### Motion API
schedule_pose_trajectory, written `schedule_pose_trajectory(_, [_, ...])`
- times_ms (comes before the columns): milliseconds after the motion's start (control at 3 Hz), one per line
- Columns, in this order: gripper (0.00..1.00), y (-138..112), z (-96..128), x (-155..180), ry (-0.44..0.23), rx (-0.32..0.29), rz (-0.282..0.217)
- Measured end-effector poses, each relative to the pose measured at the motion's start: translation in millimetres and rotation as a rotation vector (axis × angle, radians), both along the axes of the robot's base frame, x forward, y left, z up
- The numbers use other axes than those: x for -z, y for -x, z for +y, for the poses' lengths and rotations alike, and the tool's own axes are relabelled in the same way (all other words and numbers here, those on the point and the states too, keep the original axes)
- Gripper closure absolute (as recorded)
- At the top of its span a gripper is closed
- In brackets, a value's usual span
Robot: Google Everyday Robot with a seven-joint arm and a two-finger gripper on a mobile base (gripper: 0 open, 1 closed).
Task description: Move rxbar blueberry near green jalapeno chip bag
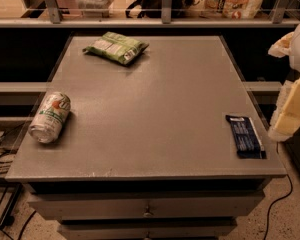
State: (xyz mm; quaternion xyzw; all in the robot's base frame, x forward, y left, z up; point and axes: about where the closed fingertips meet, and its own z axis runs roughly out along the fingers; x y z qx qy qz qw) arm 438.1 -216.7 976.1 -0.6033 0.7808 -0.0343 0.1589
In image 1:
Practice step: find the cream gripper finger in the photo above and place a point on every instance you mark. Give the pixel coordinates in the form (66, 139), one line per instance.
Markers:
(281, 47)
(285, 120)

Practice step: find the metal shelf rail frame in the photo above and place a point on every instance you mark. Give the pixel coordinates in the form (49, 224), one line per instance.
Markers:
(66, 13)

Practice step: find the green jalapeno chip bag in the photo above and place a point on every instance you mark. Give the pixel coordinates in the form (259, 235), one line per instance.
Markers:
(117, 47)

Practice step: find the drawer with knob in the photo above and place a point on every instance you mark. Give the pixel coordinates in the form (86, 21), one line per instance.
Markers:
(146, 205)
(147, 229)

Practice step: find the lower drawer with knob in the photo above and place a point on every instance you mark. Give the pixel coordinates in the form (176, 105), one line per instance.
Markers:
(147, 229)

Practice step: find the grey drawer cabinet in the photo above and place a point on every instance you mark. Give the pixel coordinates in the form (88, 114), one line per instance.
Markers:
(157, 126)

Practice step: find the blue rxbar blueberry bar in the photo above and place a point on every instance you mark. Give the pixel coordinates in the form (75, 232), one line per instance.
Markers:
(247, 141)

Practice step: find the white green soda can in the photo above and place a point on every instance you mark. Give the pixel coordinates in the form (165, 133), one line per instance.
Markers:
(50, 117)

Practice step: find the top drawer with knob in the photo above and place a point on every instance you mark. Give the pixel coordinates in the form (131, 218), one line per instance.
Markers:
(146, 205)

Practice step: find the clear plastic container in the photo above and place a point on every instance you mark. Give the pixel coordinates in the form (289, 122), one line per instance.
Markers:
(94, 8)

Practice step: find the black bag on shelf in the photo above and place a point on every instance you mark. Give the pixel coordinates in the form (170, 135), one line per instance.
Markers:
(155, 8)

